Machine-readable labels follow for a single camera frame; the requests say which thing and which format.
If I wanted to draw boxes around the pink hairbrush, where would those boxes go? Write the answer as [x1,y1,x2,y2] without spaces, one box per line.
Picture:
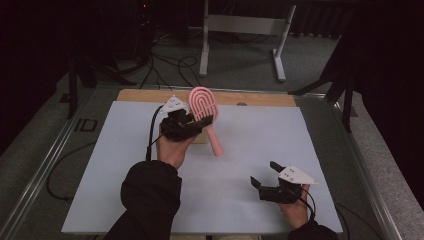
[187,86,225,157]

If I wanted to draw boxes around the black cable on floor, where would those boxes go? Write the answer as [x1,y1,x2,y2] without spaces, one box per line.
[334,202,384,240]
[46,141,98,202]

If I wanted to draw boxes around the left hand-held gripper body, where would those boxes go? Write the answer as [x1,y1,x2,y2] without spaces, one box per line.
[159,95,205,142]

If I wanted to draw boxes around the person's left hand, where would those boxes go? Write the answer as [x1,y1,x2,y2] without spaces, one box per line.
[156,125,198,171]

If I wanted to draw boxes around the black floor cables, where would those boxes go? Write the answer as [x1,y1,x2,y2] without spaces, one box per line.
[139,31,207,93]

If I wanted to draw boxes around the right hand-held gripper cable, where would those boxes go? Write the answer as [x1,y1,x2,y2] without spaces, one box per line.
[295,188,317,222]

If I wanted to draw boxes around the person's right hand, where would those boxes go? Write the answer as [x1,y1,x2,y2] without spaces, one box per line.
[279,185,313,231]

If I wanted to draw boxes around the white metal stand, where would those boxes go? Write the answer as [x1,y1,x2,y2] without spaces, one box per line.
[188,0,297,83]

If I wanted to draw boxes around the aluminium rail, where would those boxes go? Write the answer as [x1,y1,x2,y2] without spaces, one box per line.
[0,89,95,240]
[96,83,327,98]
[328,96,403,240]

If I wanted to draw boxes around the pale blue table mat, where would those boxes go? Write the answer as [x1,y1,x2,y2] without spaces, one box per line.
[60,100,344,234]

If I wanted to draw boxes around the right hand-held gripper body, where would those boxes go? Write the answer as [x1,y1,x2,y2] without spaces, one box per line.
[258,164,320,205]

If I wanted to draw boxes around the hand-held gripper cable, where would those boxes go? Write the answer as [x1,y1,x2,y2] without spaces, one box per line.
[295,188,317,222]
[145,105,165,162]

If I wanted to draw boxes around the wooden table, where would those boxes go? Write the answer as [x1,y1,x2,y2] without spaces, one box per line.
[116,88,297,108]

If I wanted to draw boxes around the left hand-held gripper cable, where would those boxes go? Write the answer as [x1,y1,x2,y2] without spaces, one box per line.
[145,105,165,162]

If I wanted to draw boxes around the black tripod stand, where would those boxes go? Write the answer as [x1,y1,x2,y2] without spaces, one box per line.
[288,33,357,133]
[66,56,138,120]

